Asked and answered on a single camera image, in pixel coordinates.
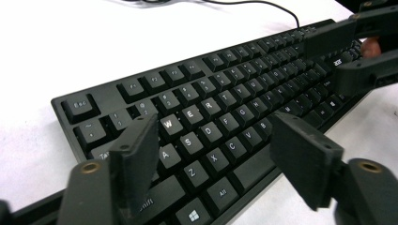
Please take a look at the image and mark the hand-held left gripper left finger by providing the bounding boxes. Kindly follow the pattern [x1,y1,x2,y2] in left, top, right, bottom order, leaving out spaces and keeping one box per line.
[107,112,161,218]

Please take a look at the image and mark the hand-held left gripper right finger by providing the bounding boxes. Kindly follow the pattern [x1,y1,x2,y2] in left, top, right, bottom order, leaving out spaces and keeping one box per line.
[268,111,345,212]

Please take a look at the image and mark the black keyboard cable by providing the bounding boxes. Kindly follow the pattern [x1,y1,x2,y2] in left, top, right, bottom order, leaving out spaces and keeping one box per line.
[121,0,301,29]

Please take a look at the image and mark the black computer keyboard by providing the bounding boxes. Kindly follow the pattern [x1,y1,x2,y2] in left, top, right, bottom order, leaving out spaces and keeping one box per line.
[11,18,375,225]

